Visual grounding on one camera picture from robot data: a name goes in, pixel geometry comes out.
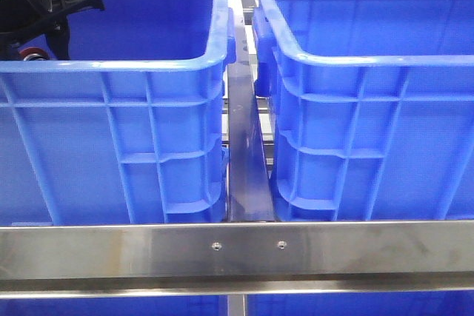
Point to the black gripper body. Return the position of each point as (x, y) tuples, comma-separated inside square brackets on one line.
[(18, 1)]

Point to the red mushroom push button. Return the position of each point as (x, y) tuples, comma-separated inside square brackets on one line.
[(34, 54)]

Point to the blue plastic bin front left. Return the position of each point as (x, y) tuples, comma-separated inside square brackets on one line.
[(126, 131)]

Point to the blue plastic bin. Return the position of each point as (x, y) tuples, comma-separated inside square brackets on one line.
[(126, 131), (372, 102)]

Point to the blue bin lower left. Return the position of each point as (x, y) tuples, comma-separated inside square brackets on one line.
[(178, 305)]

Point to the blue plastic bin front right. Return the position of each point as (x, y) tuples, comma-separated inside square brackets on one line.
[(372, 102)]

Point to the blue bin lower right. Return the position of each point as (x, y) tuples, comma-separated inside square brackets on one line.
[(377, 303)]

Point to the stainless steel front rail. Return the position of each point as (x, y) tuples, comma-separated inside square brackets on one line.
[(236, 258)]

